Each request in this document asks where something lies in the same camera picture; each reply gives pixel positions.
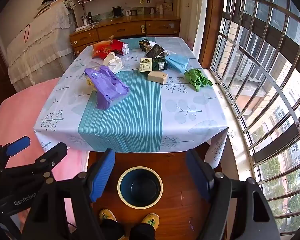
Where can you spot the purple plastic bag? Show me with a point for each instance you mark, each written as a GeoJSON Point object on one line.
{"type": "Point", "coordinates": [107, 87]}

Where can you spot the green lettuce leaf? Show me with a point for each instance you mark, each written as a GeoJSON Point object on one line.
{"type": "Point", "coordinates": [196, 78]}

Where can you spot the stack of loose books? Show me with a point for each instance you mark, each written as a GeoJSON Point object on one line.
{"type": "Point", "coordinates": [50, 5]}

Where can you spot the person's left leg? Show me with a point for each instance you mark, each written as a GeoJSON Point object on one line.
{"type": "Point", "coordinates": [112, 230]}

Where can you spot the wooden bookshelf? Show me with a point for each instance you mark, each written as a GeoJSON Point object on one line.
{"type": "Point", "coordinates": [130, 2]}

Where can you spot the blue waste bin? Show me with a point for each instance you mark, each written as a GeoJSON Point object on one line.
{"type": "Point", "coordinates": [140, 190]}

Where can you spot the green white carton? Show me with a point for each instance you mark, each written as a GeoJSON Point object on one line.
{"type": "Point", "coordinates": [152, 66]}

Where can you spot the orange snack bag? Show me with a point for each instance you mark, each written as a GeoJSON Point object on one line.
{"type": "Point", "coordinates": [101, 50]}

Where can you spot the person's leg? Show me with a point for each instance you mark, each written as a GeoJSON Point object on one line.
{"type": "Point", "coordinates": [142, 232]}
{"type": "Point", "coordinates": [112, 230]}

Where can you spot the black box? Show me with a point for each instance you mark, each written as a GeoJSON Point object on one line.
{"type": "Point", "coordinates": [155, 50]}

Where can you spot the white power strip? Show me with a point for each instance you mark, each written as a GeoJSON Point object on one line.
{"type": "Point", "coordinates": [86, 28]}

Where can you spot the white lace covered cabinet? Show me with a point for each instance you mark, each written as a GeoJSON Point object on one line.
{"type": "Point", "coordinates": [40, 50]}

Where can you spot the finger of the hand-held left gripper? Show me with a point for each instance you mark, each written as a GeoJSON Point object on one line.
{"type": "Point", "coordinates": [52, 153]}
{"type": "Point", "coordinates": [17, 145]}

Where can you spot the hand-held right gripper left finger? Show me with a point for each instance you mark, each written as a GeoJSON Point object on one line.
{"type": "Point", "coordinates": [102, 175]}

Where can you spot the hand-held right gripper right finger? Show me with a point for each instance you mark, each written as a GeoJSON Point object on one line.
{"type": "Point", "coordinates": [200, 177]}

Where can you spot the red printed carton box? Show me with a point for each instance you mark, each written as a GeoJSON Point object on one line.
{"type": "Point", "coordinates": [118, 46]}

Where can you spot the metal window grille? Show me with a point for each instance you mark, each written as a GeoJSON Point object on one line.
{"type": "Point", "coordinates": [298, 127]}

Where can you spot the yellow wrapper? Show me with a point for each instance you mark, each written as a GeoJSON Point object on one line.
{"type": "Point", "coordinates": [90, 83]}

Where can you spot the yellow knitted slipper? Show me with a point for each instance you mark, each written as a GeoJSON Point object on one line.
{"type": "Point", "coordinates": [107, 215]}
{"type": "Point", "coordinates": [150, 220]}

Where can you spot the white tissue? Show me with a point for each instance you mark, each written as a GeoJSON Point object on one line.
{"type": "Point", "coordinates": [112, 62]}

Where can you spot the wooden window frame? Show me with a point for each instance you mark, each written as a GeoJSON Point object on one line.
{"type": "Point", "coordinates": [211, 25]}

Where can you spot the small brown cardboard box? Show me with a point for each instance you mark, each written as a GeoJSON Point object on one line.
{"type": "Point", "coordinates": [157, 77]}

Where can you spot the white plastic drawer latch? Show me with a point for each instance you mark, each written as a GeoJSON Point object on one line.
{"type": "Point", "coordinates": [143, 28]}

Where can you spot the pink cloth-covered furniture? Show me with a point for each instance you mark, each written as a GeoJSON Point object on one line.
{"type": "Point", "coordinates": [22, 110]}

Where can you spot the dark wooden door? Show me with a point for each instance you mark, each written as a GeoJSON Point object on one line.
{"type": "Point", "coordinates": [0, 67]}

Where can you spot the blue white patterned tablecloth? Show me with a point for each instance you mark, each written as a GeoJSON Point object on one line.
{"type": "Point", "coordinates": [140, 120]}

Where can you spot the blue face mask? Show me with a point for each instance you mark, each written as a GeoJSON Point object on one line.
{"type": "Point", "coordinates": [176, 62]}

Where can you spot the black photo frame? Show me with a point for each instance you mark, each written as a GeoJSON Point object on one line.
{"type": "Point", "coordinates": [117, 12]}

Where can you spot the person's right leg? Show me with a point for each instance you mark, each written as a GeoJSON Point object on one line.
{"type": "Point", "coordinates": [142, 232]}

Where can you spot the red ribbon loop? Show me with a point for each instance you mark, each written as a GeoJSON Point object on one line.
{"type": "Point", "coordinates": [25, 32]}

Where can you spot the wooden desk with drawers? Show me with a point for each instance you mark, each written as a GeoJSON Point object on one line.
{"type": "Point", "coordinates": [120, 28]}

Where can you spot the black gold wrapper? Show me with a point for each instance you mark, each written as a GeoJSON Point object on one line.
{"type": "Point", "coordinates": [145, 45]}

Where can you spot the pen holder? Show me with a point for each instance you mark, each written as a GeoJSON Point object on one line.
{"type": "Point", "coordinates": [86, 20]}

